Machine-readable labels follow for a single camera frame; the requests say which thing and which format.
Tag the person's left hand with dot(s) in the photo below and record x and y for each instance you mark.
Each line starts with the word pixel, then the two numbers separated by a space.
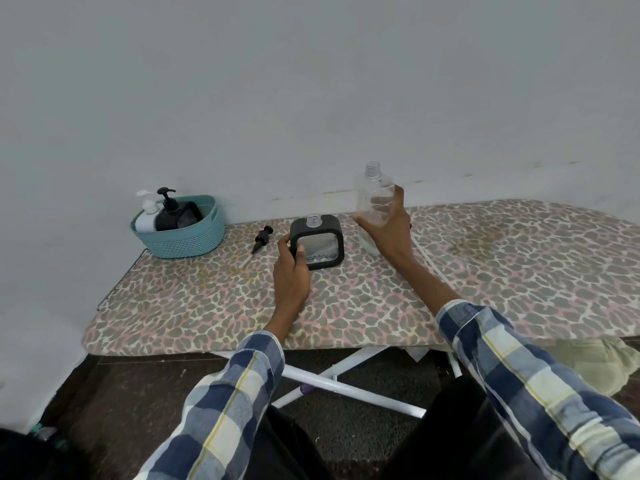
pixel 290 289

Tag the person's right hand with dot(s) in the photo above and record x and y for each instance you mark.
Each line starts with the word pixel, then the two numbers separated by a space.
pixel 395 234

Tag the long-tube black pump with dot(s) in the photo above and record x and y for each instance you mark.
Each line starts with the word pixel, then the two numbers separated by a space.
pixel 432 264

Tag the tall clear plastic bottle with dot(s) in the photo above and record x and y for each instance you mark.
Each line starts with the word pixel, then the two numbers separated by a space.
pixel 367 189

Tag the black soap dispenser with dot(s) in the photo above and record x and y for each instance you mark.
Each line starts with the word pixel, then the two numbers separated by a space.
pixel 335 229
pixel 182 217

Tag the white square dispenser bottle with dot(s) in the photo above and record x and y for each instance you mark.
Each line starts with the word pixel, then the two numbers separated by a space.
pixel 145 223

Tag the person's left forearm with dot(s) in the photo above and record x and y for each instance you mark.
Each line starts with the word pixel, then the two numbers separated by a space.
pixel 230 414

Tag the person's right forearm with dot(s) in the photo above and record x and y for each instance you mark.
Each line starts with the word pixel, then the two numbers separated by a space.
pixel 525 384

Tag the person's black trousers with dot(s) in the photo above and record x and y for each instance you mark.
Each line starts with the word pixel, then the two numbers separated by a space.
pixel 450 434

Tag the teal plastic basket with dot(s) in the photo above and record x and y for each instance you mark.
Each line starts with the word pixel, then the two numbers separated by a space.
pixel 185 244

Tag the leopard print ironing board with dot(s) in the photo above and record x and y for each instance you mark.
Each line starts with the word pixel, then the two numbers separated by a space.
pixel 525 274

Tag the clear plastic water bottle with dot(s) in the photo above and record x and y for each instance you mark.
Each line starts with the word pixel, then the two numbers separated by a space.
pixel 47 434

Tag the black bag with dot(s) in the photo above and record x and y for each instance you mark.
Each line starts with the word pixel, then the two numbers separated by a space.
pixel 30 459

